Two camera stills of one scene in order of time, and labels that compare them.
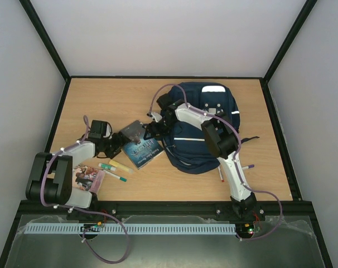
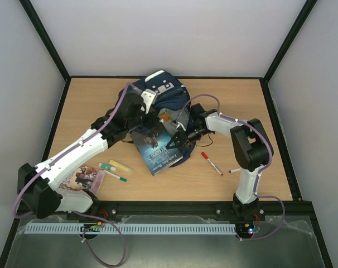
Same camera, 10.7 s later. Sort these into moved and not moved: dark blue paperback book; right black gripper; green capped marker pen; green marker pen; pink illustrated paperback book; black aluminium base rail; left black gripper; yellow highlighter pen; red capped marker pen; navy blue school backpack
Moved: right black gripper; navy blue school backpack; red capped marker pen; left black gripper; dark blue paperback book
Not moved: yellow highlighter pen; pink illustrated paperback book; green marker pen; black aluminium base rail; green capped marker pen
